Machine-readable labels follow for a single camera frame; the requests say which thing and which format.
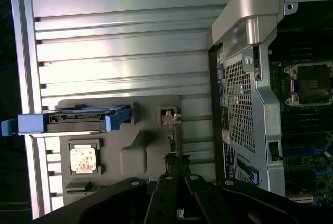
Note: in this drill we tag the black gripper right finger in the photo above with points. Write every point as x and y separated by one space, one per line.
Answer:
260 205

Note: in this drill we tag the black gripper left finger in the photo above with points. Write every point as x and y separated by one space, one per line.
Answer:
109 203

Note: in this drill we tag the silver CPU chip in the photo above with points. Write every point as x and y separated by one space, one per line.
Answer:
82 161

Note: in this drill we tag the green motherboard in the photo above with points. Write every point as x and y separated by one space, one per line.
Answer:
299 166

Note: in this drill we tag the blue expansion slot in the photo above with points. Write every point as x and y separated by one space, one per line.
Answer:
299 152

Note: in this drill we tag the hard disk with blue caddy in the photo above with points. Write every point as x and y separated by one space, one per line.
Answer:
75 126

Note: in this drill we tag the grey black PC case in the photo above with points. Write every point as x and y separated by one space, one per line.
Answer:
270 119

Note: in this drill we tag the grey plastic parts rack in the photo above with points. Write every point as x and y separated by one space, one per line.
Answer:
148 114

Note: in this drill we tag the CPU socket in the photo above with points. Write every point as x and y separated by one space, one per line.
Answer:
312 83

